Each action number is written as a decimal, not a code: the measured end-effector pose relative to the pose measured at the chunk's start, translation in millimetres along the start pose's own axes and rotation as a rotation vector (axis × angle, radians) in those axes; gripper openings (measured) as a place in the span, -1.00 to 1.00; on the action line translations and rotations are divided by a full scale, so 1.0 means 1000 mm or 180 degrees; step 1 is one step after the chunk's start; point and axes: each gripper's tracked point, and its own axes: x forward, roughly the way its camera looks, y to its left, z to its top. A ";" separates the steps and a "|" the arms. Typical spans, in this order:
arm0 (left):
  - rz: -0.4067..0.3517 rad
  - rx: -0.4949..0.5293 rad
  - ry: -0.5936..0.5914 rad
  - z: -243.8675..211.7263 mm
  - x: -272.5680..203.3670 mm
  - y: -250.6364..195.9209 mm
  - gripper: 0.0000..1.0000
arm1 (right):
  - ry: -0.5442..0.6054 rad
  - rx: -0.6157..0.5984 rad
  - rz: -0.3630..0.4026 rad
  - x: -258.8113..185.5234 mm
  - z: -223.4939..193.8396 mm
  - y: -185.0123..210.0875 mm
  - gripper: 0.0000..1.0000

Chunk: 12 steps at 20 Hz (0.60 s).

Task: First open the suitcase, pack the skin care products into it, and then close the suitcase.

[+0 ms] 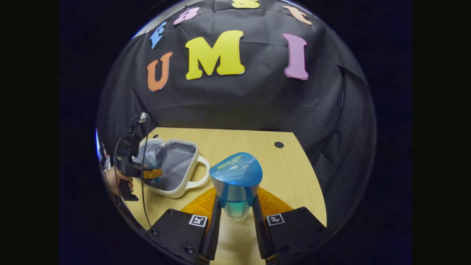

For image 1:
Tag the clear bottle with blue cap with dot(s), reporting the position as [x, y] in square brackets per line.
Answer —
[235, 173]

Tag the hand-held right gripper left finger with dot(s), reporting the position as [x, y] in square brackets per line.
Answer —
[213, 235]

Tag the white suitcase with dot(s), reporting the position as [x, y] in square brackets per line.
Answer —
[176, 162]

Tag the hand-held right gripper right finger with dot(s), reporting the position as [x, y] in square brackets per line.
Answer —
[262, 239]

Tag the black backdrop cloth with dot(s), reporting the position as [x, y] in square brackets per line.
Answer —
[239, 106]

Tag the white printed object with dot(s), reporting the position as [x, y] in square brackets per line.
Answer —
[106, 163]

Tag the translucent blue tube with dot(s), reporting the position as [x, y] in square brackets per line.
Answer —
[151, 162]

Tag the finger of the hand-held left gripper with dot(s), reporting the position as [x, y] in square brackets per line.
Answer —
[152, 173]

